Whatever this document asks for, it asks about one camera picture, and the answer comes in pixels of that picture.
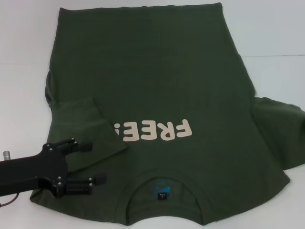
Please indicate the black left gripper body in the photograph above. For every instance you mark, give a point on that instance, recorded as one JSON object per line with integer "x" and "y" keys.
{"x": 31, "y": 170}

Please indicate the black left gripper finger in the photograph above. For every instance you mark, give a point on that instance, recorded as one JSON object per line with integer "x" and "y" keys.
{"x": 85, "y": 146}
{"x": 78, "y": 187}

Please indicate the dark green FREE t-shirt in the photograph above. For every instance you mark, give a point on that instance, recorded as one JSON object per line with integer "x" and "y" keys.
{"x": 155, "y": 78}

